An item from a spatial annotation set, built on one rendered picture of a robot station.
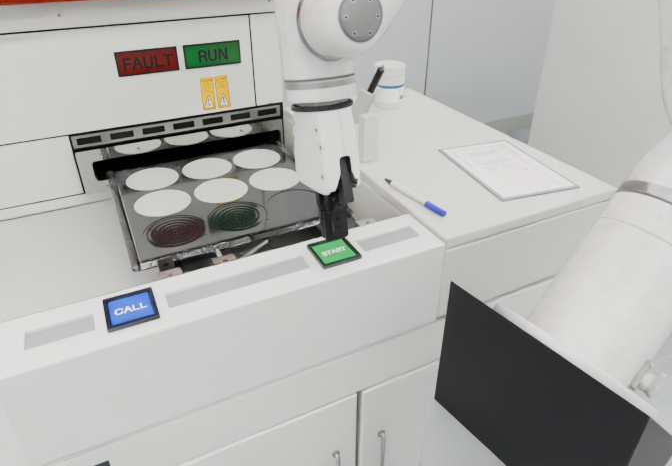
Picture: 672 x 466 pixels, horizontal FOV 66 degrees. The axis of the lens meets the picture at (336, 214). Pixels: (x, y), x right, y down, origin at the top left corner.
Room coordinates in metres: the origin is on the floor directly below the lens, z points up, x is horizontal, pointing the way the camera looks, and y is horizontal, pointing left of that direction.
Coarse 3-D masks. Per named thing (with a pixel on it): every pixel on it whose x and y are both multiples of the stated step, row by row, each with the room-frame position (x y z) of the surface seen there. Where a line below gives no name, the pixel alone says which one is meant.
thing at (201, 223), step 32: (192, 160) 1.01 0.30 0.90; (288, 160) 1.01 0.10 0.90; (128, 192) 0.86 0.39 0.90; (192, 192) 0.86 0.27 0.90; (256, 192) 0.86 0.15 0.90; (288, 192) 0.87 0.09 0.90; (160, 224) 0.75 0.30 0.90; (192, 224) 0.75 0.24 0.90; (224, 224) 0.75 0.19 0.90; (256, 224) 0.75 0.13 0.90; (288, 224) 0.75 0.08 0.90; (160, 256) 0.66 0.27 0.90
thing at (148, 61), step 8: (120, 56) 1.01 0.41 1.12; (128, 56) 1.02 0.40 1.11; (136, 56) 1.03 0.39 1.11; (144, 56) 1.03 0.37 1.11; (152, 56) 1.04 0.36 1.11; (160, 56) 1.05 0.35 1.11; (168, 56) 1.05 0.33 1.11; (120, 64) 1.01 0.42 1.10; (128, 64) 1.02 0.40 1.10; (136, 64) 1.03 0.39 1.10; (144, 64) 1.03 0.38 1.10; (152, 64) 1.04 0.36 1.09; (160, 64) 1.05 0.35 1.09; (168, 64) 1.05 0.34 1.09; (176, 64) 1.06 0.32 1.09; (120, 72) 1.01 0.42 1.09; (128, 72) 1.02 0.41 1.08; (136, 72) 1.02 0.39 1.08
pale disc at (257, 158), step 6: (252, 150) 1.06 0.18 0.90; (258, 150) 1.06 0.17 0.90; (264, 150) 1.06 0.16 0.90; (270, 150) 1.06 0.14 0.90; (240, 156) 1.03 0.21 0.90; (246, 156) 1.03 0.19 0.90; (252, 156) 1.03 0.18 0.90; (258, 156) 1.03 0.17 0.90; (264, 156) 1.03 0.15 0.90; (270, 156) 1.03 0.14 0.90; (276, 156) 1.03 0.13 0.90; (234, 162) 1.00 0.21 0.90; (240, 162) 1.00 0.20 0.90; (246, 162) 1.00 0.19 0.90; (252, 162) 1.00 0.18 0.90; (258, 162) 1.00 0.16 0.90; (264, 162) 1.00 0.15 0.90; (270, 162) 1.00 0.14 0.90; (276, 162) 1.00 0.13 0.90
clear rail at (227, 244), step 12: (348, 216) 0.78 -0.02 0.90; (276, 228) 0.73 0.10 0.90; (288, 228) 0.74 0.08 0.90; (300, 228) 0.74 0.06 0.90; (228, 240) 0.70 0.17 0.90; (240, 240) 0.70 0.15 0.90; (252, 240) 0.71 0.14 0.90; (180, 252) 0.66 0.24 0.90; (192, 252) 0.66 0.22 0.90; (204, 252) 0.67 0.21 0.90; (144, 264) 0.63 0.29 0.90; (156, 264) 0.64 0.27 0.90
